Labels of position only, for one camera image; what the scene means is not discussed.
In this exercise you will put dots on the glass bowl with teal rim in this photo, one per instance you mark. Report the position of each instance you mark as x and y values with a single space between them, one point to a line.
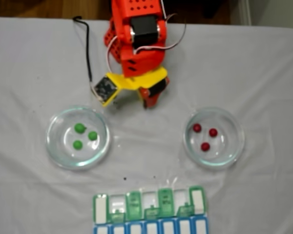
224 156
63 156

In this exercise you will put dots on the green ball pill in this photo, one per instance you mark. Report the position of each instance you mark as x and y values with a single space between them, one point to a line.
77 144
79 128
92 135

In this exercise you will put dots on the weekly pill organizer box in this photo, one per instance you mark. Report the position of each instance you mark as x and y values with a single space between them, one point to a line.
149 225

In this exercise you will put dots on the white tablecloth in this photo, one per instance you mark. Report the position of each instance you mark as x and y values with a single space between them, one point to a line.
27 195

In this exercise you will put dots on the red ball pill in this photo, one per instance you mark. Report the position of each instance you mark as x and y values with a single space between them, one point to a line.
213 132
197 127
205 147

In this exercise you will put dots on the black camera board yellow holder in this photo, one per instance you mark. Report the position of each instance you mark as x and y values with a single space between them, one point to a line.
105 89

